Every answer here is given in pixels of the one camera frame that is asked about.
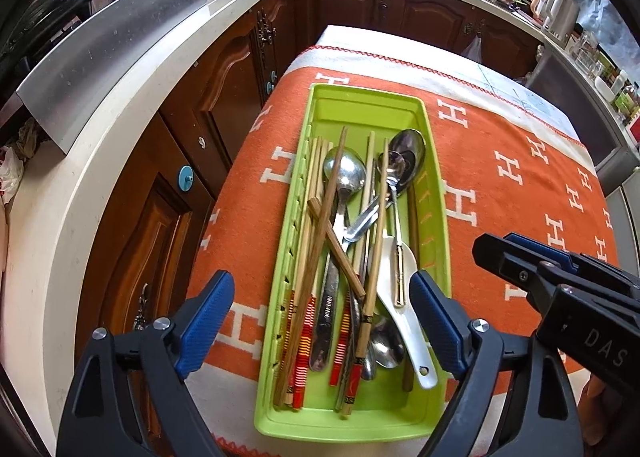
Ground green plastic utensil tray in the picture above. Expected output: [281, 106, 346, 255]
[252, 82, 454, 445]

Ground orange H-pattern blanket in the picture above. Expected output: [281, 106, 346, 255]
[186, 26, 617, 456]

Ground small steel spoon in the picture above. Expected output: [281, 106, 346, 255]
[385, 150, 406, 309]

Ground white electric kettle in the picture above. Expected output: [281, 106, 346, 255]
[530, 0, 579, 46]

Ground blue cabinet knob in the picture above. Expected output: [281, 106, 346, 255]
[177, 164, 195, 192]

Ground brown wooden chopstick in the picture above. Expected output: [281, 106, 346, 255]
[273, 139, 325, 407]

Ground white ceramic spoon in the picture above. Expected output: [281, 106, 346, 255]
[376, 234, 438, 390]

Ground white countertop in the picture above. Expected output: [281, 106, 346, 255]
[0, 0, 640, 453]

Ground dark wooden cabinets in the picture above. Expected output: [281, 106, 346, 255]
[74, 0, 544, 438]

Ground large steel spoon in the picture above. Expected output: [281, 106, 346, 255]
[309, 148, 366, 371]

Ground short brown wooden stick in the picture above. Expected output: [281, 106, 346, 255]
[307, 197, 366, 301]

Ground right hand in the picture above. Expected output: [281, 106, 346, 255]
[578, 375, 611, 446]

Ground light bamboo chopstick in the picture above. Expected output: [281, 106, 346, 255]
[329, 132, 375, 385]

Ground wooden chopstick red end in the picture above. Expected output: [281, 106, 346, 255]
[341, 139, 388, 418]

